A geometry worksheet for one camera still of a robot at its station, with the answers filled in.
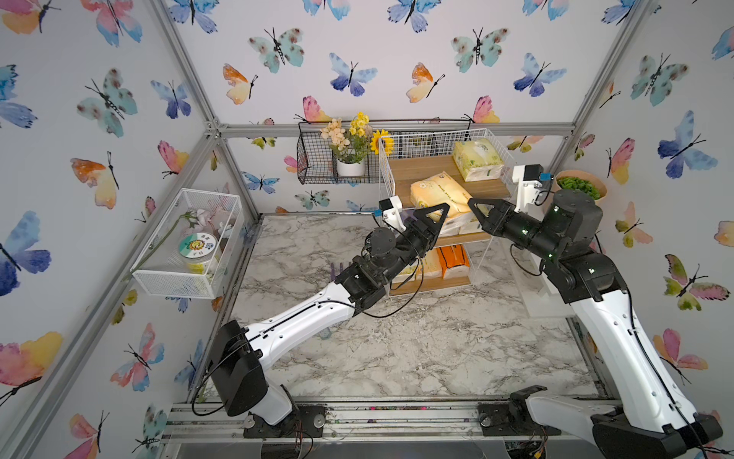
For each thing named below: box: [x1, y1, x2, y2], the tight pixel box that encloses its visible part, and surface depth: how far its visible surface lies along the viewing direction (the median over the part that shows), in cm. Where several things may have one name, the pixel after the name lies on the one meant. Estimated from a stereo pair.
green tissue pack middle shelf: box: [449, 210, 484, 237], surface depth 61 cm
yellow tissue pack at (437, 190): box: [410, 171, 473, 219], surface depth 63 cm
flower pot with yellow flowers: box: [321, 111, 395, 176], surface depth 86 cm
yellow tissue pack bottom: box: [415, 248, 443, 281], surface depth 101 cm
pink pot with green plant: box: [553, 169, 608, 202], surface depth 82 cm
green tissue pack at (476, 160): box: [452, 137, 504, 183], surface depth 73 cm
